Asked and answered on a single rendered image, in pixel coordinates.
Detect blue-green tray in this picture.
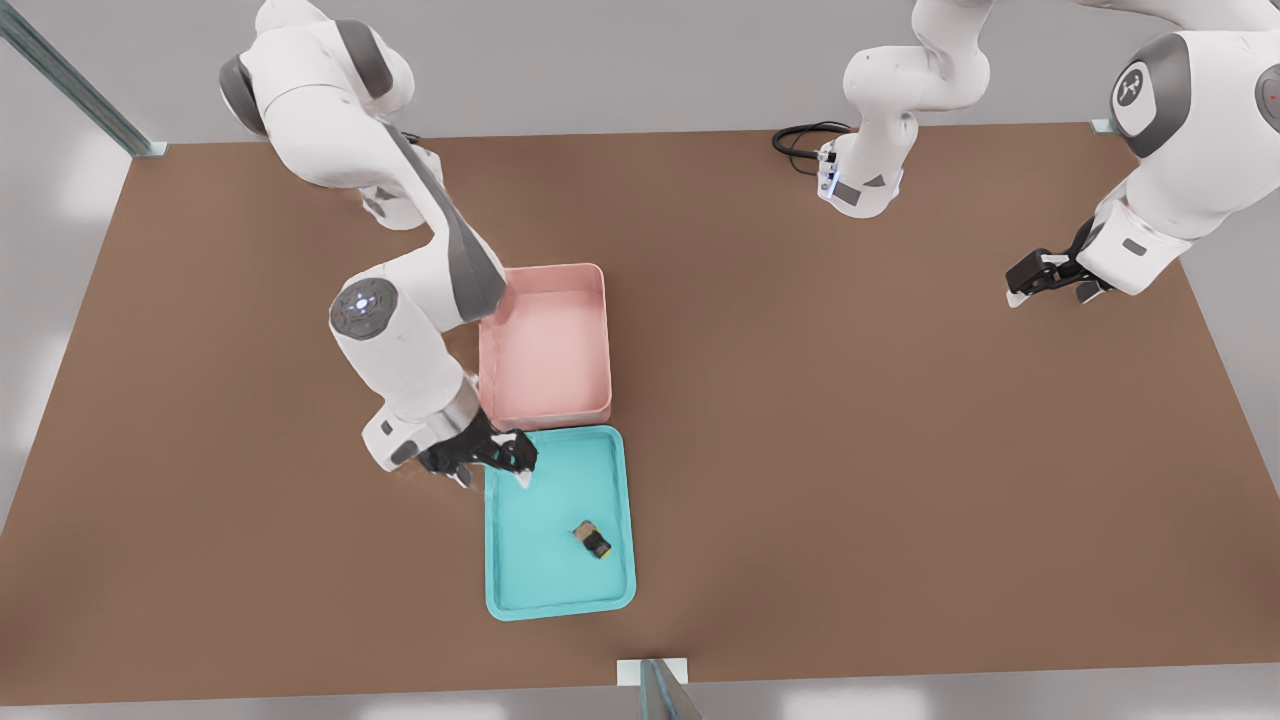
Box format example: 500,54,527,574
484,425,638,622

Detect pink plastic box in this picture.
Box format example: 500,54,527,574
478,263,613,432

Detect black cable loop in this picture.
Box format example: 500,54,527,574
771,121,854,178

